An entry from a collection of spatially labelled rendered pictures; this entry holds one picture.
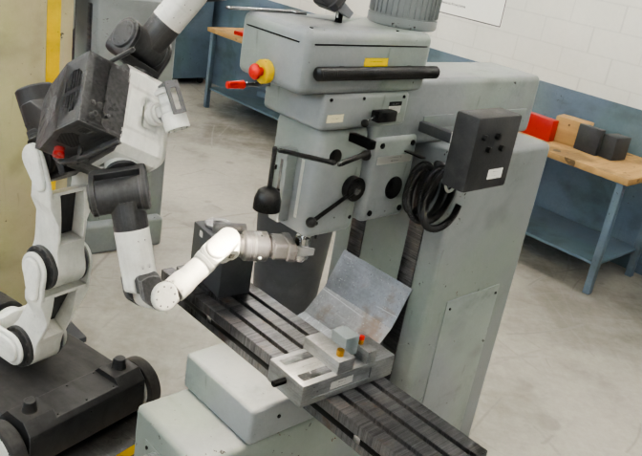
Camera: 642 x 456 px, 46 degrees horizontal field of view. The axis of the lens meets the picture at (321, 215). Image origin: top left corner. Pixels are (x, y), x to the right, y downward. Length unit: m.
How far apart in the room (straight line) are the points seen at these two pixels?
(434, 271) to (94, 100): 1.13
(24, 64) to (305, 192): 1.79
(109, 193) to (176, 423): 0.73
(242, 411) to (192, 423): 0.17
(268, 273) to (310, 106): 2.43
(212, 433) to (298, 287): 2.13
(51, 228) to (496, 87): 1.45
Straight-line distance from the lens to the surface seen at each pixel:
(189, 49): 9.49
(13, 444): 2.47
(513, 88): 2.58
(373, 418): 2.09
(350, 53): 1.91
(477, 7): 6.94
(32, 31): 3.49
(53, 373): 2.77
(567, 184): 6.47
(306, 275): 4.27
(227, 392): 2.24
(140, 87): 2.07
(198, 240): 2.60
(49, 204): 2.32
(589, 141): 5.77
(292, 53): 1.85
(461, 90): 2.35
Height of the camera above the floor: 2.13
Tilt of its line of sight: 21 degrees down
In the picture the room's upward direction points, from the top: 10 degrees clockwise
